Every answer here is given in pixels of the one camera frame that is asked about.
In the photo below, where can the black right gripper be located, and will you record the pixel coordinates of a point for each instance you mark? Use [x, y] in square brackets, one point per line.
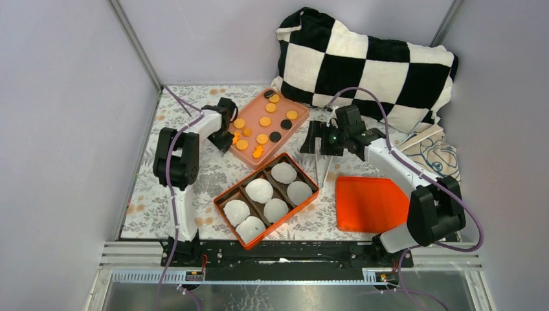
[318, 129]

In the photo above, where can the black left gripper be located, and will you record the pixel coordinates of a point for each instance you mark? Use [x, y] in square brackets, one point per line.
[223, 145]

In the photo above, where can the yellow round biscuit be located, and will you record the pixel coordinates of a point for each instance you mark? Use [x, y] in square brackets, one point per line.
[274, 98]
[292, 115]
[262, 139]
[270, 107]
[241, 145]
[239, 123]
[265, 121]

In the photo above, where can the pink cookie tray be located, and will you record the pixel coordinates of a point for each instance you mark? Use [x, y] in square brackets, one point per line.
[252, 112]

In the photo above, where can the orange cookie box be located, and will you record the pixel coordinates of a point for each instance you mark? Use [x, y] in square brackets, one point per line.
[260, 203]

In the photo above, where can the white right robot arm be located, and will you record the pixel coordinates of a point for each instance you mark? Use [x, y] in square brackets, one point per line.
[435, 206]

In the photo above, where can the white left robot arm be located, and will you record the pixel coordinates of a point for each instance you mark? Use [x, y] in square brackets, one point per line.
[176, 163]

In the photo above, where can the orange fish cookie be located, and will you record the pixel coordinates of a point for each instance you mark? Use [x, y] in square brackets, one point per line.
[236, 137]
[258, 152]

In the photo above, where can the swirl butter cookie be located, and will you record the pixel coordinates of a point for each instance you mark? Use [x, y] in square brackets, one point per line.
[246, 132]

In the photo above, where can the white paper cup liner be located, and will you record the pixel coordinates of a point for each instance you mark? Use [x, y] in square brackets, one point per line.
[298, 192]
[275, 209]
[284, 173]
[259, 190]
[250, 228]
[236, 211]

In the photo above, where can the black sandwich cookie tilted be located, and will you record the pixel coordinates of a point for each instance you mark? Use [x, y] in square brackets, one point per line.
[269, 93]

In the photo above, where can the black white checkered pillow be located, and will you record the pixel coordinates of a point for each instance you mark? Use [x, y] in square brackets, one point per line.
[323, 63]

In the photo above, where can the orange box lid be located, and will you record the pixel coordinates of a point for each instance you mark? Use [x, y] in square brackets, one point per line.
[369, 205]

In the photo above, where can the beige blue printed cloth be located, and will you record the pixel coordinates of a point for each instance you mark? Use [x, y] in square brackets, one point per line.
[430, 150]

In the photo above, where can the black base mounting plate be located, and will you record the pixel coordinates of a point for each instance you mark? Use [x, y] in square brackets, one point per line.
[277, 260]

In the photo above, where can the aluminium frame rail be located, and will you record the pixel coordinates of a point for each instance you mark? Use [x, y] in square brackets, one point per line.
[140, 262]

